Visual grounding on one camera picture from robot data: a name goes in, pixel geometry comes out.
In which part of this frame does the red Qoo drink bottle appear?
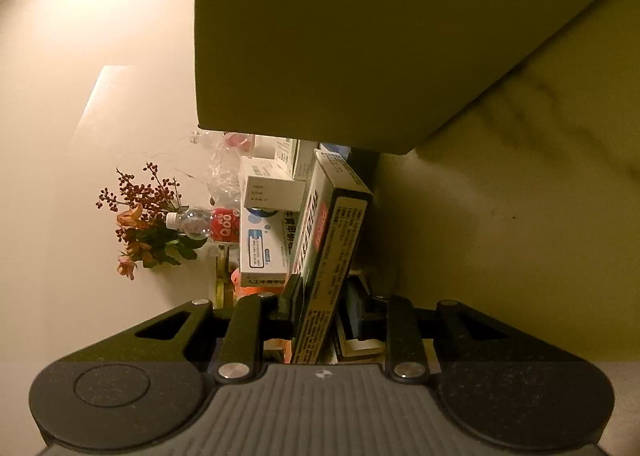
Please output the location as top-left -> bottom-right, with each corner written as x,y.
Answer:
165,207 -> 240,243

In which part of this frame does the white blue toothpaste box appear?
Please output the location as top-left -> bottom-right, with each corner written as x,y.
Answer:
239,208 -> 298,287

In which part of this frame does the dark striped medicine box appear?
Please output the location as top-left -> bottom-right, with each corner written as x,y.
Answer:
291,150 -> 372,365

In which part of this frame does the beige cardboard storage box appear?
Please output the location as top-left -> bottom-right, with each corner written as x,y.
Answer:
194,0 -> 595,155

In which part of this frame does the orange tissue pack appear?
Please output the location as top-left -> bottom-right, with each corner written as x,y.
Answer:
231,268 -> 291,363

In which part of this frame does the empty clear plastic bottle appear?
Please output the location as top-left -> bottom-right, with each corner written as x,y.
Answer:
191,130 -> 255,209

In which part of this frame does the flower bouquet in vase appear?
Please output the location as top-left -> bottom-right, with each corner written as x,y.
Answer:
96,162 -> 206,280

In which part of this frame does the blue flat box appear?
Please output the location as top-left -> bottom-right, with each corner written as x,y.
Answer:
334,273 -> 387,364

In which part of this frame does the white long medicine box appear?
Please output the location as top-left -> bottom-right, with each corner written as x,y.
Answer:
239,156 -> 306,212

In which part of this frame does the white tall medicine box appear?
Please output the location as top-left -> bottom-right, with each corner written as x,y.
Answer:
274,137 -> 318,181

